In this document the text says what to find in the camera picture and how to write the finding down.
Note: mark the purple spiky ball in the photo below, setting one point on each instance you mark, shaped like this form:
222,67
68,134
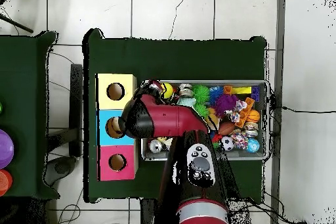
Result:
227,103

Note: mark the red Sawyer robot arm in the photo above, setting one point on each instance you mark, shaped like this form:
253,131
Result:
168,119

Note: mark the wooden box with three holes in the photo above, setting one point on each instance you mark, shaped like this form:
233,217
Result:
107,85

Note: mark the clear shallow mesh bin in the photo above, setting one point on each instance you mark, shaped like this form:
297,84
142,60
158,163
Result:
265,92

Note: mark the yellow tennis ball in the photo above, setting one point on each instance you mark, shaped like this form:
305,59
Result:
168,90

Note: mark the crushed silver can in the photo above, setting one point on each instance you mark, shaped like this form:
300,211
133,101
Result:
186,90

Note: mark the green spiky ball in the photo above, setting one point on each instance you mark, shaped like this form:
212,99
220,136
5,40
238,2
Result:
201,93

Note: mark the red soda can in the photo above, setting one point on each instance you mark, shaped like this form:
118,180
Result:
155,147

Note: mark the black side stand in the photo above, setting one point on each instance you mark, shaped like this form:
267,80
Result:
76,108

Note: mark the small soccer ball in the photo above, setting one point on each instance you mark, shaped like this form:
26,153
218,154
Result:
227,143

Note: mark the small orange basketball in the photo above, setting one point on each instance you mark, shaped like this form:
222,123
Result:
253,115

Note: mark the dark green side table cloth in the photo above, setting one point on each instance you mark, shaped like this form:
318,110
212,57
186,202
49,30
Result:
26,103

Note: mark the purple disc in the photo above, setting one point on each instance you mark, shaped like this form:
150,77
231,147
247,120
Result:
5,149

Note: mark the red disc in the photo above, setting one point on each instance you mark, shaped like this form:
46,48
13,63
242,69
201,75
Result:
4,182

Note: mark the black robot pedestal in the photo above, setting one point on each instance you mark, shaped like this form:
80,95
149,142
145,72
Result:
149,213

